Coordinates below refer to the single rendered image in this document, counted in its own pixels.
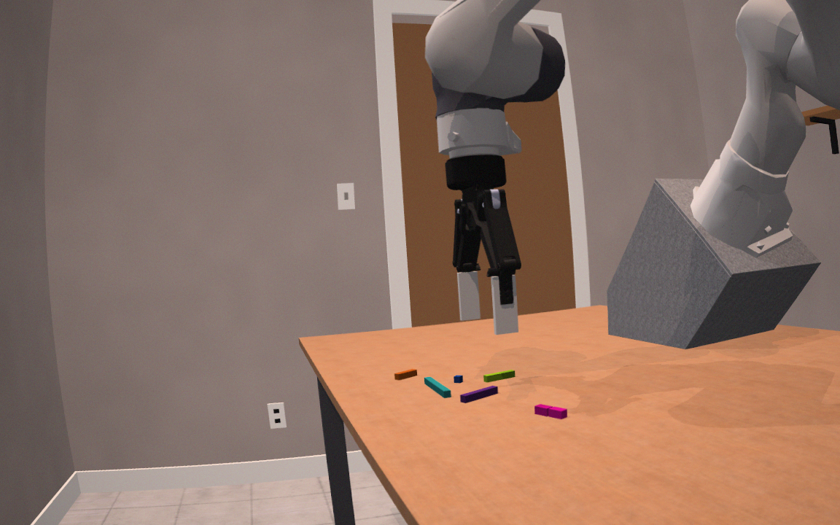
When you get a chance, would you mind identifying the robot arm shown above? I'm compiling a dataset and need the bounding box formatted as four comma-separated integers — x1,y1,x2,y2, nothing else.
425,0,840,258

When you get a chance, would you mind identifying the lime green rod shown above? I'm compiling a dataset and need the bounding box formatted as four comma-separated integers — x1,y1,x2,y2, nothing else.
483,370,515,383

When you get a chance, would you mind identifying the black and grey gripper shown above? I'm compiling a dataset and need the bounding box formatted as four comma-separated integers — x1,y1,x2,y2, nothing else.
445,155,521,335

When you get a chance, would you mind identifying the orange rod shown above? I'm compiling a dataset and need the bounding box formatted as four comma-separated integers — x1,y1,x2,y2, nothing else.
394,369,417,381

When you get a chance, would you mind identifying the small magenta block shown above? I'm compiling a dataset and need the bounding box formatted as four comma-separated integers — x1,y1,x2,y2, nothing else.
548,407,567,419
534,404,553,416

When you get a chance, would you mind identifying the purple rod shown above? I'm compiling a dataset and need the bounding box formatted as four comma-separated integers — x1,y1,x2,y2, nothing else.
460,386,498,403

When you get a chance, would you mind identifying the turquoise rod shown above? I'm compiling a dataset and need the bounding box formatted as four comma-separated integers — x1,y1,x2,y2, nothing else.
424,377,451,398

